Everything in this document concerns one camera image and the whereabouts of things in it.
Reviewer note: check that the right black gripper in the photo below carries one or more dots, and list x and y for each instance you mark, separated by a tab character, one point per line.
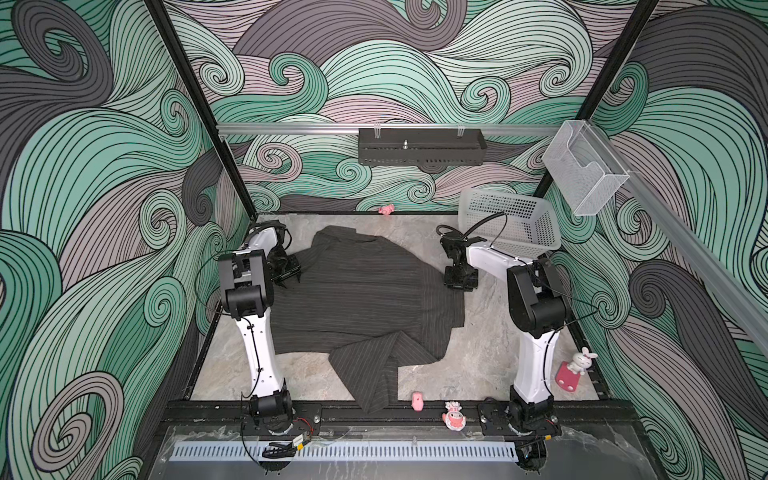
471	284

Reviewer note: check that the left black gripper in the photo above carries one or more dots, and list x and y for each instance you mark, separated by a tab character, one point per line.
292	271

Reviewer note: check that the dark grey striped shirt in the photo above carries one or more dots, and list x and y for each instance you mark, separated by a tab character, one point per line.
371	306

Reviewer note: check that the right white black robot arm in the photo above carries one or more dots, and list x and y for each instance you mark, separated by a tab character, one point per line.
537	309

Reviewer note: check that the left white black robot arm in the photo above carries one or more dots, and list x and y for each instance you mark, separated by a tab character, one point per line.
247	279

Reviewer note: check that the white plastic mesh basket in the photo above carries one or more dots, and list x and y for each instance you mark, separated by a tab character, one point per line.
517	225

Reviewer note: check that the small pink pig toy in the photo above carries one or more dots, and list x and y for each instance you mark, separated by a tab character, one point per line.
386	210

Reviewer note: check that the small pink front toy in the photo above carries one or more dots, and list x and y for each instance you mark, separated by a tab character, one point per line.
417	401

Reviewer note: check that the pink white doll figure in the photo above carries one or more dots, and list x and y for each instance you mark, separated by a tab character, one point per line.
453	418

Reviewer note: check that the white bunny on pink stand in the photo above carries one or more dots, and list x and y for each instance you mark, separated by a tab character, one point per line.
569	373

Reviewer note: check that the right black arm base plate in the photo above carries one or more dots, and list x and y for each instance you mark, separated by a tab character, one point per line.
521	420

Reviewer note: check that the aluminium rear rail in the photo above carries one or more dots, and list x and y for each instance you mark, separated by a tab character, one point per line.
304	128

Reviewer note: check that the aluminium rail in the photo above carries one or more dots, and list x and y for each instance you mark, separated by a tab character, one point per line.
715	215
304	128

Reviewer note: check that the black perforated wall shelf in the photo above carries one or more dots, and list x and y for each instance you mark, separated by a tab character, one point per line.
426	149

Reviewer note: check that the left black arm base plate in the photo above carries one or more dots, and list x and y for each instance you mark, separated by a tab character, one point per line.
305	417

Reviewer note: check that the clear plastic wall holder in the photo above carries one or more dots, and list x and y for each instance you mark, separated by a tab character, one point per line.
587	169

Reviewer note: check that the white slotted cable duct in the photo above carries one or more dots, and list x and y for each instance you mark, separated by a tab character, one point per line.
354	450

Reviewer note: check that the aluminium right rail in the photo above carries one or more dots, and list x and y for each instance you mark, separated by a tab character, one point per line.
715	215

